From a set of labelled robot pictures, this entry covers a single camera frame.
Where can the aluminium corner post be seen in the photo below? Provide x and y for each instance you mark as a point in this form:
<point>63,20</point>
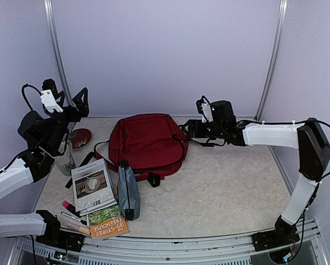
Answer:
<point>283,7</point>
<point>50,18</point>

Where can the black pen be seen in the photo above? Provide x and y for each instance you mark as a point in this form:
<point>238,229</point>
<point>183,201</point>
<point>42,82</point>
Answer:
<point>74,218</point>

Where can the floral ceramic mug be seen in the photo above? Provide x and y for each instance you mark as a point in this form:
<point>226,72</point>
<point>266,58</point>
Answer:
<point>64,159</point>

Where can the grey pencil case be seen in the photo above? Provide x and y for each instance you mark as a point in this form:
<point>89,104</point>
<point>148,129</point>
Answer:
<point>128,192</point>

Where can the white coffee cover book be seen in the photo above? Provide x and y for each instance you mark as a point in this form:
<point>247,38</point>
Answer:
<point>92,187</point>

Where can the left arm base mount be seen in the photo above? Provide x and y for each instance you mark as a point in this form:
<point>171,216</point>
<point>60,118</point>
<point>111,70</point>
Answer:
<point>64,238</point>

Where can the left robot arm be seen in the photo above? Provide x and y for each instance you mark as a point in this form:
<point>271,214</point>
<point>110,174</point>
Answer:
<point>46,140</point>

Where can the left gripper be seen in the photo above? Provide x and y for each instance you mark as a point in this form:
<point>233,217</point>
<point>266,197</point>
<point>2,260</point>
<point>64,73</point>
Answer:
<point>83,110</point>

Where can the pink highlighter marker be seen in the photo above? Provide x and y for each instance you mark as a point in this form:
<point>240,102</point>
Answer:
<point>68,206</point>

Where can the red student backpack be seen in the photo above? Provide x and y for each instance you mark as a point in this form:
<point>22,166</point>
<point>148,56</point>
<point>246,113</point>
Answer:
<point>153,144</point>

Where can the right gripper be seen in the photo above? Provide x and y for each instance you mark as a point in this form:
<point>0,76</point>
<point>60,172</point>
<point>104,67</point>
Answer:
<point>198,133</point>

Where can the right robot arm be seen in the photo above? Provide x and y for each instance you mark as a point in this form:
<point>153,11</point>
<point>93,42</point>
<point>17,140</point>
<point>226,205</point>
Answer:
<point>219,122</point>

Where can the aluminium front rail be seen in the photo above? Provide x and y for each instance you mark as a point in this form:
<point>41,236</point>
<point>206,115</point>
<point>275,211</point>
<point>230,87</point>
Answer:
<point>230,249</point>

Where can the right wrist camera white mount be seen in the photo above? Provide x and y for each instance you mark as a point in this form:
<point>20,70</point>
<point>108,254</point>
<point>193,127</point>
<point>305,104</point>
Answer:
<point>204,108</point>

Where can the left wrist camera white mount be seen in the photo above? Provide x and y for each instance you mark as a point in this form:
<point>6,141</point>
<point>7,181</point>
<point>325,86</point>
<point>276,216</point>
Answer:
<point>48,93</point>

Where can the right aluminium corner post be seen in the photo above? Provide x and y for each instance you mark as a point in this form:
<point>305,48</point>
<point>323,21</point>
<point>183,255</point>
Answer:
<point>283,7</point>

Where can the orange treehouse book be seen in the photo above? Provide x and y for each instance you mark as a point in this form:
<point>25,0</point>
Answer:
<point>107,222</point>

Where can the red floral round tin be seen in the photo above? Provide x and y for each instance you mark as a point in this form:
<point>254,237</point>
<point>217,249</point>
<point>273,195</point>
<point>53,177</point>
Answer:
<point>80,137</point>

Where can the left aluminium corner post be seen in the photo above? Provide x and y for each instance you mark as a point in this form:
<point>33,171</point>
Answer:
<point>50,18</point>

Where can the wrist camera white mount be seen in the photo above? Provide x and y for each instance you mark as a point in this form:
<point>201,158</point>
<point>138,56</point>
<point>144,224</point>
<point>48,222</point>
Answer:
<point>204,108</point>
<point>48,93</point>

